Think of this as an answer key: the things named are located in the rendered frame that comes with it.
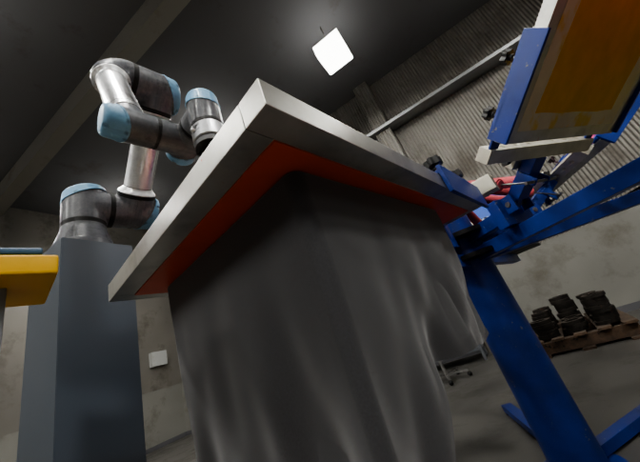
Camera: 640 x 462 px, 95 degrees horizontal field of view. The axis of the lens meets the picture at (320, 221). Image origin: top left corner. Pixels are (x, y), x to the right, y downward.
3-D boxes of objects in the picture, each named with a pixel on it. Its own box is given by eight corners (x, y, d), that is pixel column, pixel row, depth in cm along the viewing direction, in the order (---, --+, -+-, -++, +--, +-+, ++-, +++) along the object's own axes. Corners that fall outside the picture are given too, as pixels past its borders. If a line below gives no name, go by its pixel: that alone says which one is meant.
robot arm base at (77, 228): (40, 262, 85) (42, 231, 89) (99, 266, 97) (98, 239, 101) (65, 239, 79) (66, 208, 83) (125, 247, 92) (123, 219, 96)
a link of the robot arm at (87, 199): (55, 233, 91) (57, 196, 96) (108, 235, 101) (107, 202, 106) (62, 213, 84) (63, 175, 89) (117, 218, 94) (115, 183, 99)
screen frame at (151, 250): (266, 103, 28) (256, 76, 30) (108, 302, 61) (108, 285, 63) (484, 205, 86) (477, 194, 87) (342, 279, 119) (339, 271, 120)
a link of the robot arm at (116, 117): (87, 39, 86) (108, 98, 57) (130, 57, 94) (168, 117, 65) (79, 78, 90) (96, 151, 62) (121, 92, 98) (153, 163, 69)
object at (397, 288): (451, 589, 24) (303, 169, 40) (411, 579, 26) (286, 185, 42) (533, 393, 57) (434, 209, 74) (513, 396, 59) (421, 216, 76)
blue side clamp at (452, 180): (453, 190, 63) (438, 163, 65) (432, 201, 65) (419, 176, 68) (490, 207, 85) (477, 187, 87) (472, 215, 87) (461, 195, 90)
